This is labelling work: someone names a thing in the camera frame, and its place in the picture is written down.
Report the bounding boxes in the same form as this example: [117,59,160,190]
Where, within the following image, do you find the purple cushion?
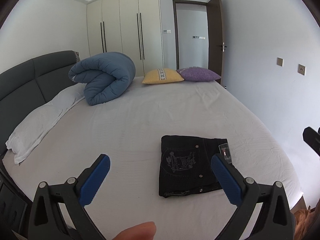
[176,67,221,82]

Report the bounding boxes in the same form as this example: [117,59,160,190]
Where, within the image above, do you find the wall socket plate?
[277,57,284,67]
[298,64,306,75]

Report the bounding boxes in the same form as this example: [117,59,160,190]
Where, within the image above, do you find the left hand thumb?
[113,222,157,240]

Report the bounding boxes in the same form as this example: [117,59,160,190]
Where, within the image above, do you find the dark brown door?
[172,0,227,84]

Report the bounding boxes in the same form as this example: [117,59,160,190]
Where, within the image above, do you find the cream wardrobe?
[87,0,164,76]

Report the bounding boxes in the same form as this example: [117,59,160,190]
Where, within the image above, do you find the white pillow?
[5,83,85,165]

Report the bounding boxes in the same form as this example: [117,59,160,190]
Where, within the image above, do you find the white bed sheet mattress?
[3,78,303,239]

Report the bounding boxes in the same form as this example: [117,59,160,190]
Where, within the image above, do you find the black denim pants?
[158,135,228,198]

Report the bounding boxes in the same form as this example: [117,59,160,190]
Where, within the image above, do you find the yellow cushion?
[142,68,184,85]

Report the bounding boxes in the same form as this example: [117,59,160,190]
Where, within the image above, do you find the orange brown cloth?
[294,203,319,240]

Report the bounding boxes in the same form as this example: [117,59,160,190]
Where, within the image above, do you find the dark grey bed headboard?
[1,50,80,155]

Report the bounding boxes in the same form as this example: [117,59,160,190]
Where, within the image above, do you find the blue rolled duvet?
[68,52,136,106]

